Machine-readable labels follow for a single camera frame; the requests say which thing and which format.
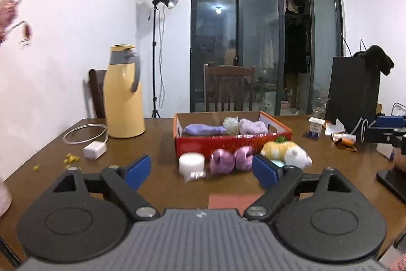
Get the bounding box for slatted wooden chair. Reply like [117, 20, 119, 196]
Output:
[203, 63, 257, 113]

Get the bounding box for purple knit pouch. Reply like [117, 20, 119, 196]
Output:
[182, 123, 227, 137]

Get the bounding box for black phone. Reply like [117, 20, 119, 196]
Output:
[376, 169, 406, 203]

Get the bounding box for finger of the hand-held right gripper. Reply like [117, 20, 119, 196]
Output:
[364, 115, 406, 146]

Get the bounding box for small white milk carton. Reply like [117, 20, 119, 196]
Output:
[308, 117, 325, 139]

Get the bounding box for yellow and white plush toy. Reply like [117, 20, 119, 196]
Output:
[260, 136, 313, 170]

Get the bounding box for black paper bag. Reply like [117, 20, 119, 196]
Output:
[325, 56, 381, 135]

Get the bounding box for pink layered sponge block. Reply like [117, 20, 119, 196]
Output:
[209, 193, 270, 211]

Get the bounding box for scattered yellow petals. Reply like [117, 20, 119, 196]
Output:
[32, 153, 80, 170]

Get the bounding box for white looped charging cable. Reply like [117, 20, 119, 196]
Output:
[347, 118, 372, 142]

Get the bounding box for crumpled white paper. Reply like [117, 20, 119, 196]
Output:
[325, 119, 346, 135]

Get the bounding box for dark framed sliding glass door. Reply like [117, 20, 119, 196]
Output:
[190, 0, 345, 116]

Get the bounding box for red cardboard box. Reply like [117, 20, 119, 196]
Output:
[173, 110, 293, 161]

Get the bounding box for dark wooden chair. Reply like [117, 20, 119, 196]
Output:
[88, 69, 108, 119]

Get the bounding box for pink speckled ceramic vase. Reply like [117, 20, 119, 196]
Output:
[0, 177, 12, 217]

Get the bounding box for clear glass beaker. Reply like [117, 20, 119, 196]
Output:
[312, 97, 331, 119]

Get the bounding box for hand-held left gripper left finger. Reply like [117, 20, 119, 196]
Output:
[51, 154, 161, 222]

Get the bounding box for white box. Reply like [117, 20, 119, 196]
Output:
[376, 142, 394, 161]

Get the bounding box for white cylindrical roll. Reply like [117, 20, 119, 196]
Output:
[178, 153, 206, 183]

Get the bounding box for white power adapter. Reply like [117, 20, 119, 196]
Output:
[83, 141, 108, 161]

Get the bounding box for yellow thermos jug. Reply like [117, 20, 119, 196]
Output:
[104, 44, 146, 139]

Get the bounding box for orange foil wrapper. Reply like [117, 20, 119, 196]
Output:
[331, 131, 357, 151]

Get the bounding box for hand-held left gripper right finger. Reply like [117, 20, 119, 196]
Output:
[243, 154, 362, 222]

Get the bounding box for hanging clothes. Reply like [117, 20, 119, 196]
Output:
[284, 0, 310, 15]

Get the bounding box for black garment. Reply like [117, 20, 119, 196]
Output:
[362, 45, 395, 75]

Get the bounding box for translucent white squishy toy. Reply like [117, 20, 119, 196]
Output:
[222, 116, 240, 134]

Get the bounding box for white adapter cable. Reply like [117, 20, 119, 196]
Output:
[63, 123, 109, 145]

